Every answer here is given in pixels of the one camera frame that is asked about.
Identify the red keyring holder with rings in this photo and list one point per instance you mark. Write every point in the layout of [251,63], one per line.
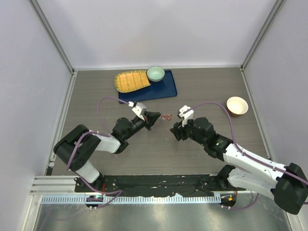
[167,117]

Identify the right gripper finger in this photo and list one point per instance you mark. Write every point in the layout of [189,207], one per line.
[178,126]
[177,132]

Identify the cream bowl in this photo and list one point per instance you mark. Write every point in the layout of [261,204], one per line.
[237,106]

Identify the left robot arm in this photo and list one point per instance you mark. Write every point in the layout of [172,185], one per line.
[76,148]

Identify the blue tray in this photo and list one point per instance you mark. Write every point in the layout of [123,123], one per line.
[164,88]

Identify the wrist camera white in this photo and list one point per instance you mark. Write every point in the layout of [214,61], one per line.
[138,108]
[185,113]

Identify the yellow woven basket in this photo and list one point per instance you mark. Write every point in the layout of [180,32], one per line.
[130,81]

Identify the green bowl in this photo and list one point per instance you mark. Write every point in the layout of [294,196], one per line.
[155,73]

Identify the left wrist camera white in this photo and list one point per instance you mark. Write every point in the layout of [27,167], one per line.
[138,108]

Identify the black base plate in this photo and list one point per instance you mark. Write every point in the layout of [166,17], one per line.
[162,185]

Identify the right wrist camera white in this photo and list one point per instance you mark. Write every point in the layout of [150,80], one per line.
[185,113]

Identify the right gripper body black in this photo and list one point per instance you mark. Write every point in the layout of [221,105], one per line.
[188,131]

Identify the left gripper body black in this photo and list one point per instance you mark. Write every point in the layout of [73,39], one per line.
[139,123]

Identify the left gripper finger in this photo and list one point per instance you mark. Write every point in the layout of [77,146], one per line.
[151,120]
[152,114]

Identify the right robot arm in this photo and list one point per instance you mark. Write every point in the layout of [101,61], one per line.
[287,185]

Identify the white cable duct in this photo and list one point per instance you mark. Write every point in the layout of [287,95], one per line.
[96,199]

